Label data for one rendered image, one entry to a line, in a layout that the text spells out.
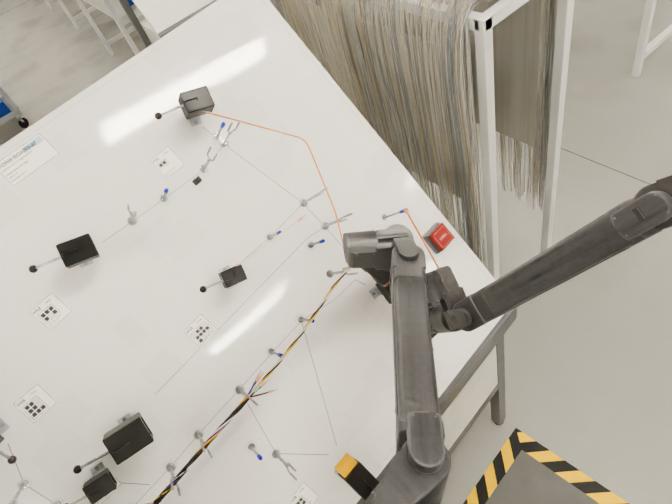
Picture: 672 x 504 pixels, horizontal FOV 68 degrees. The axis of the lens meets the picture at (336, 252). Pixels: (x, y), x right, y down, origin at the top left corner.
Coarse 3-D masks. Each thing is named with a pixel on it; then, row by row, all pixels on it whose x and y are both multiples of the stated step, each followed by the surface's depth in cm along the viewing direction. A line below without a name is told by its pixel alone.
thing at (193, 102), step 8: (200, 88) 97; (184, 96) 96; (192, 96) 97; (200, 96) 97; (208, 96) 98; (184, 104) 96; (192, 104) 97; (200, 104) 97; (208, 104) 98; (168, 112) 97; (184, 112) 99; (192, 112) 97; (200, 112) 99; (192, 120) 105; (200, 120) 106
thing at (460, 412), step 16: (480, 368) 146; (496, 368) 158; (480, 384) 153; (496, 384) 166; (464, 400) 148; (480, 400) 160; (448, 416) 143; (464, 416) 155; (448, 432) 149; (448, 448) 157
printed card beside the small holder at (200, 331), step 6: (198, 318) 102; (204, 318) 102; (192, 324) 101; (198, 324) 102; (204, 324) 102; (210, 324) 103; (186, 330) 101; (192, 330) 101; (198, 330) 102; (204, 330) 102; (210, 330) 103; (216, 330) 103; (192, 336) 101; (198, 336) 102; (204, 336) 102; (210, 336) 102; (198, 342) 102; (204, 342) 102
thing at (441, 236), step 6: (438, 228) 121; (444, 228) 122; (432, 234) 121; (438, 234) 121; (444, 234) 122; (450, 234) 122; (432, 240) 121; (438, 240) 121; (444, 240) 122; (450, 240) 122; (438, 246) 121; (444, 246) 122
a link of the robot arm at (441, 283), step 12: (432, 276) 97; (444, 276) 96; (432, 288) 97; (444, 288) 96; (456, 288) 97; (432, 300) 98; (456, 300) 96; (444, 312) 94; (456, 312) 91; (468, 312) 90; (456, 324) 91; (468, 324) 90
